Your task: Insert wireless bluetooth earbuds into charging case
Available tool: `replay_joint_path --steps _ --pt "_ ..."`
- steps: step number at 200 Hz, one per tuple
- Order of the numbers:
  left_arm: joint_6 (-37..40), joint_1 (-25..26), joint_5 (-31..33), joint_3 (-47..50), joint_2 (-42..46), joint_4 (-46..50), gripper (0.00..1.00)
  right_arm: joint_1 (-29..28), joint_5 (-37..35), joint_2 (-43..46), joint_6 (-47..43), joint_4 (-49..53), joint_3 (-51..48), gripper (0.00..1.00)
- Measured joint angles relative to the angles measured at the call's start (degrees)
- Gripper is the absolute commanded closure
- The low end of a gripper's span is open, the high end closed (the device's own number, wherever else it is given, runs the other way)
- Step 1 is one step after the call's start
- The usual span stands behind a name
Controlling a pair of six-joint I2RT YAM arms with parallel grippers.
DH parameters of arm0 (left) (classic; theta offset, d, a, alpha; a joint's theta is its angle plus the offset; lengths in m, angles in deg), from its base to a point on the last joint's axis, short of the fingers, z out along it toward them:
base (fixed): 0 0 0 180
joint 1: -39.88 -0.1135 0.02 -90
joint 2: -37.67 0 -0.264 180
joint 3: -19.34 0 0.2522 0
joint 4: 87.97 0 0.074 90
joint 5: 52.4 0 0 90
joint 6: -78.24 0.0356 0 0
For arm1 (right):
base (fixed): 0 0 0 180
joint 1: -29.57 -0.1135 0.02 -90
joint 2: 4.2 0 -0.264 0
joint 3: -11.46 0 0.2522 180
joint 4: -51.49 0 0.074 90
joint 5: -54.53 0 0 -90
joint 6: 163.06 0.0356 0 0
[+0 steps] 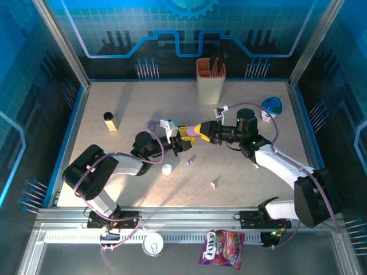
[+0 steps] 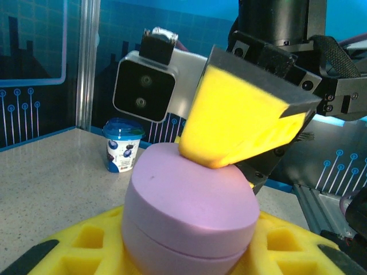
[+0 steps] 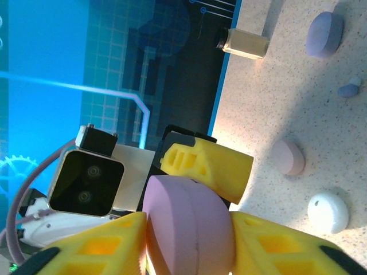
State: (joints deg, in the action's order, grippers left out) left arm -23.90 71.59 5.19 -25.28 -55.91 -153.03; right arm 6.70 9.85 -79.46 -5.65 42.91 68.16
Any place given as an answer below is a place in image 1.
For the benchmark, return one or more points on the white cup blue lid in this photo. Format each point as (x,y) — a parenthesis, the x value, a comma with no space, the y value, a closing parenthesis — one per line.
(272,104)

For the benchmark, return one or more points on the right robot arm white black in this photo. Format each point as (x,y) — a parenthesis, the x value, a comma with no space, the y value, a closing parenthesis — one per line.
(284,172)

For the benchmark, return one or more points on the aluminium frame post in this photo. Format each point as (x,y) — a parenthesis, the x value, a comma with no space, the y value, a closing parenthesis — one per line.
(313,43)
(64,43)

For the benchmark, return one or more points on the purple candy bag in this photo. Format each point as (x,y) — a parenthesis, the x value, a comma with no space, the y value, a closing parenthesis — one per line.
(223,246)

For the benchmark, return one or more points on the white earbud charging case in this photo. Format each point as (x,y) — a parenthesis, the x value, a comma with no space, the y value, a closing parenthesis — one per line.
(167,169)

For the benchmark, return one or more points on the beige utensil holder orange top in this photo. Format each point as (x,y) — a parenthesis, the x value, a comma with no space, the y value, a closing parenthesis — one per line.
(209,88)

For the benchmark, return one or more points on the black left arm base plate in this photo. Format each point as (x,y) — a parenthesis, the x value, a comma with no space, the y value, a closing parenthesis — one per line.
(129,215)

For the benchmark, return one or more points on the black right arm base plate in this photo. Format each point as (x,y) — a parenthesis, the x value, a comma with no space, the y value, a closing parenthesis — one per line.
(248,219)

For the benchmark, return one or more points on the wooden bottle black cap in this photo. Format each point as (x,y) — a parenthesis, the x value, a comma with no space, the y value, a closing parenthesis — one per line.
(111,124)

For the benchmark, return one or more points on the purple earbud charging case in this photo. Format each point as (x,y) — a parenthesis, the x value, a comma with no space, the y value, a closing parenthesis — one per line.
(190,131)

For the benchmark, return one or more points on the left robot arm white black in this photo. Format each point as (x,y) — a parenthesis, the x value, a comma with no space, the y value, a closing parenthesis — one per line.
(91,177)

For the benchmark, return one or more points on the black control box green light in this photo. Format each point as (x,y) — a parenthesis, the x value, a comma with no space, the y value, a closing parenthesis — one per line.
(271,240)

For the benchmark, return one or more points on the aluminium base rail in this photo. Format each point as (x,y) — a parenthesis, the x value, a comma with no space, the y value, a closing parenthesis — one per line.
(186,213)

